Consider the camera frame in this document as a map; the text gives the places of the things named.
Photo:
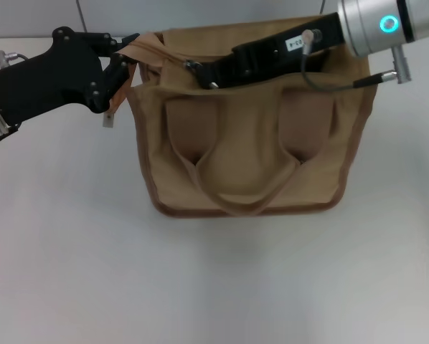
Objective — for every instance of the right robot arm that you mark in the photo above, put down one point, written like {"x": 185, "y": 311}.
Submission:
{"x": 365, "y": 21}

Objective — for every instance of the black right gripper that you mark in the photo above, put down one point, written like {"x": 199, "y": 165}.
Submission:
{"x": 272, "y": 50}

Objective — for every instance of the khaki canvas food bag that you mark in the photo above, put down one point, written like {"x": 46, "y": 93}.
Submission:
{"x": 250, "y": 150}

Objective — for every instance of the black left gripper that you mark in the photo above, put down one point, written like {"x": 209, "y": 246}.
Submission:
{"x": 46, "y": 82}

